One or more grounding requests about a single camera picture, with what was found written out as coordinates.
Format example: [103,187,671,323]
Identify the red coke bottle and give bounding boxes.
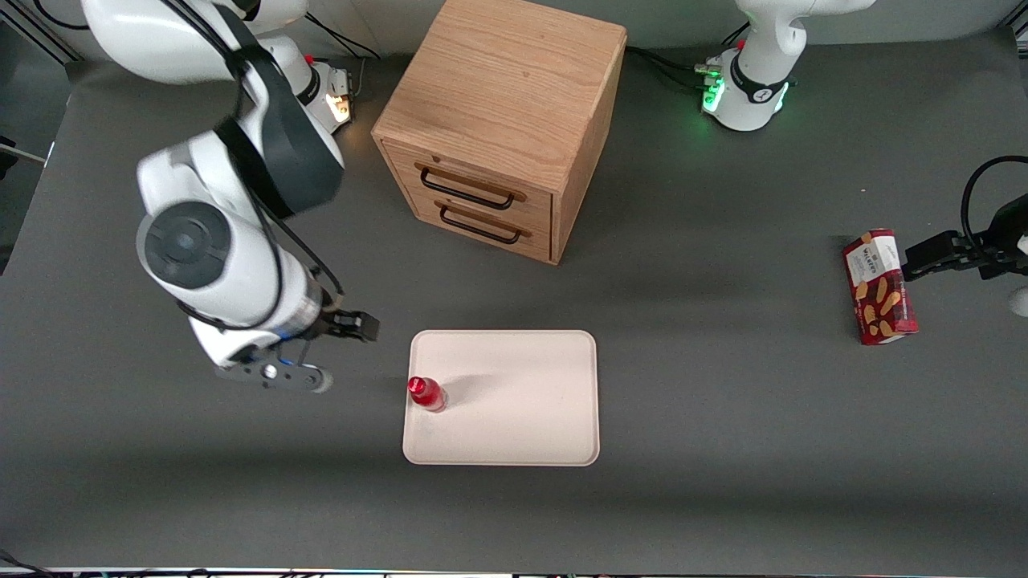
[407,376,448,413]

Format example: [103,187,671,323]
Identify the wooden drawer front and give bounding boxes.
[400,186,555,264]
[382,138,555,231]

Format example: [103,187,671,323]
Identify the white rectangular tray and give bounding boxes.
[402,329,602,467]

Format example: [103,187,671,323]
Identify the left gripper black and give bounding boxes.
[906,197,1028,282]

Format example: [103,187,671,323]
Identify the wooden drawer cabinet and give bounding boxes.
[371,0,628,266]

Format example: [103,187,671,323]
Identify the black base cables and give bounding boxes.
[305,12,382,61]
[625,24,752,93]

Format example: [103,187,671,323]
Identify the red tartan shortbread box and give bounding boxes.
[842,228,920,347]

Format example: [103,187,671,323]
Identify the dark clamp with rod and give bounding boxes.
[0,135,49,181]

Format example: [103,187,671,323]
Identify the black looped gripper cable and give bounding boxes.
[961,155,1028,250]

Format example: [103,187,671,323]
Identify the grey metal frame rail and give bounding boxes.
[0,0,81,65]

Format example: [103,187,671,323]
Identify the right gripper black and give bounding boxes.
[215,305,380,394]

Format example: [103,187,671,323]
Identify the black drawer handle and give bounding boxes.
[434,201,533,246]
[415,163,528,211]

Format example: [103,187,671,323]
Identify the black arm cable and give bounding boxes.
[161,0,346,334]

